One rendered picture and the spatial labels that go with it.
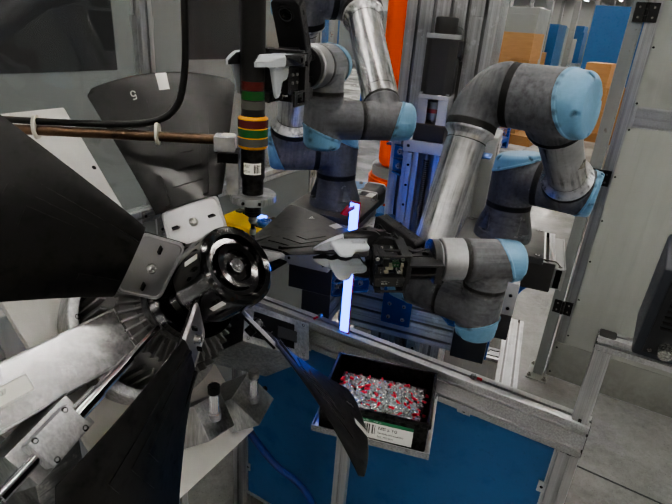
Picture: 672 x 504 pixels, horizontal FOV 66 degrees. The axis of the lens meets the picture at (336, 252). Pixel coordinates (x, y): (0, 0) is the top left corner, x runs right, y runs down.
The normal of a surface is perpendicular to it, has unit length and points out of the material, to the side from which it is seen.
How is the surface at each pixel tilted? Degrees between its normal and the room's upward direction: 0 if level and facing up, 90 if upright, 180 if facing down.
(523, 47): 90
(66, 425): 50
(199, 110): 45
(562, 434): 90
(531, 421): 90
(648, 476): 0
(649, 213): 90
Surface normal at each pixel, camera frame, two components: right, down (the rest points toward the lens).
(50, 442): 0.70, -0.39
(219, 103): 0.30, -0.42
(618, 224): -0.50, 0.32
